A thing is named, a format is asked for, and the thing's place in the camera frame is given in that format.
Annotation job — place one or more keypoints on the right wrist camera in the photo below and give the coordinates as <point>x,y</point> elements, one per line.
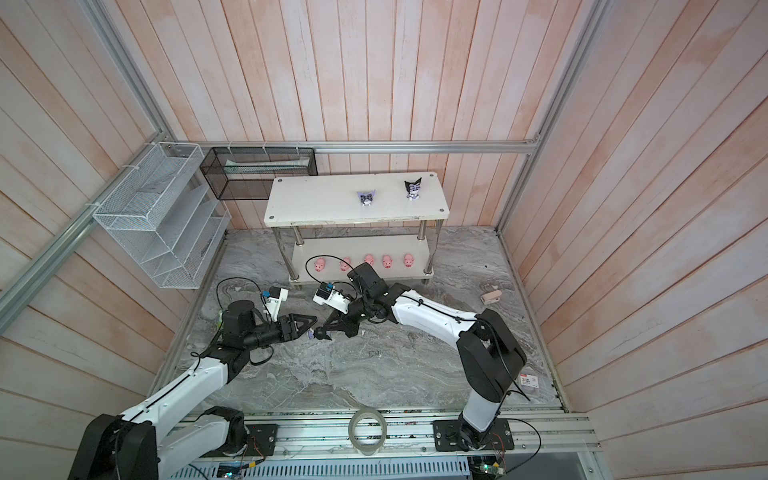
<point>328,295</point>

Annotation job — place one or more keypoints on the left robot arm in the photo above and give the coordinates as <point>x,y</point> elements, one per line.
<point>145,441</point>

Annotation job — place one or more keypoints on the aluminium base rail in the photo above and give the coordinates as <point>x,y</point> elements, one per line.
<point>416,432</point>

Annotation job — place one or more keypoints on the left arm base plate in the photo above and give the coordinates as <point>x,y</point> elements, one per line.
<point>259,442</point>

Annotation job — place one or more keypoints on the pink small toy right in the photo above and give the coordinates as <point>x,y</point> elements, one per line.
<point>491,297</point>

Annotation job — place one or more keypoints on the clear plastic packet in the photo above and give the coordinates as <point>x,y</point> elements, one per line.
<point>529,381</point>

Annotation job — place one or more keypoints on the white two-tier shelf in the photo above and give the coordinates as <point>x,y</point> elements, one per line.
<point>327,220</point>

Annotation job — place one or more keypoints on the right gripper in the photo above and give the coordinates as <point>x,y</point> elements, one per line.
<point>335,322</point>

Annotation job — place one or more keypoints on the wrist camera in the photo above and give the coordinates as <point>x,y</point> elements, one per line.
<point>328,295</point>
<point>272,299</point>

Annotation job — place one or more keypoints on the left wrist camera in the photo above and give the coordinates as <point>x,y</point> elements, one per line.
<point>272,299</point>

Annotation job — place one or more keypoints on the clear tape roll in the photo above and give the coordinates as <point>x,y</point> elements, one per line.
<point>367,431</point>

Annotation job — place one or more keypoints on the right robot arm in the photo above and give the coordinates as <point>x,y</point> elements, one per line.
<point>491,356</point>

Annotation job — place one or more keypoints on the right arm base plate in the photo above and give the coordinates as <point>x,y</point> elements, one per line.
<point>456,435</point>

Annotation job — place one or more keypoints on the black mesh basket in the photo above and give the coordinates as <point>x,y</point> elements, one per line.
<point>248,173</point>

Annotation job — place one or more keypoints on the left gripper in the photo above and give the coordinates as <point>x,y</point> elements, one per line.
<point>289,333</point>

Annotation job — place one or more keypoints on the white wire mesh rack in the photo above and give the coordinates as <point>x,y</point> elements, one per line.
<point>166,222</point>

